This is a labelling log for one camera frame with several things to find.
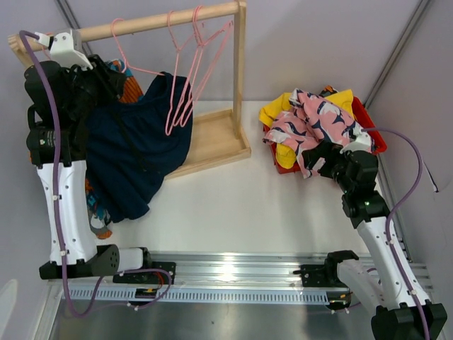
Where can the pink hanger of yellow shorts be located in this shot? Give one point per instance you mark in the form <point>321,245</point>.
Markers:
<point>194,82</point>

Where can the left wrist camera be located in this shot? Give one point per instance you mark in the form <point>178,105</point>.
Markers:
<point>65,48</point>

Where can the navy blue shorts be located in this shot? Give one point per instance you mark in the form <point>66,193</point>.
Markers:
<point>128,153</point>

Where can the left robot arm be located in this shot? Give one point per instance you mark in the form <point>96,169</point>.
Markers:
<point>62,99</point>

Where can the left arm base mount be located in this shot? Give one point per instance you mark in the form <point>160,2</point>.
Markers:
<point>163,273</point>

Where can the pink patterned shorts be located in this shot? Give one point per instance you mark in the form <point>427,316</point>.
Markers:
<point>311,120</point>

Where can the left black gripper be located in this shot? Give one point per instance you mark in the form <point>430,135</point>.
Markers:
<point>111,82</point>

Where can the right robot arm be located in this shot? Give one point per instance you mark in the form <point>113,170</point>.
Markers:
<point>399,306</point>

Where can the blue orange patterned shorts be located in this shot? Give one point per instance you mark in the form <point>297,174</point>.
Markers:
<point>98,216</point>

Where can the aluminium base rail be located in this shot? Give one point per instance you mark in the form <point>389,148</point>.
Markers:
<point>216,278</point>

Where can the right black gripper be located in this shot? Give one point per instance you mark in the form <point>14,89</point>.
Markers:
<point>328,151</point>

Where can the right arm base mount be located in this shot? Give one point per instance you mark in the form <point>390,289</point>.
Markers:
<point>318,274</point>

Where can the yellow shorts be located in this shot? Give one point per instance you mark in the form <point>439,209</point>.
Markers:
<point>285,157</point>

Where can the wooden clothes rack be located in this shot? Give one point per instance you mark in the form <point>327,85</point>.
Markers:
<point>218,137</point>

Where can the orange black camouflage shorts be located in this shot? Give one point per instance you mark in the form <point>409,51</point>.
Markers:
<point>328,91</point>

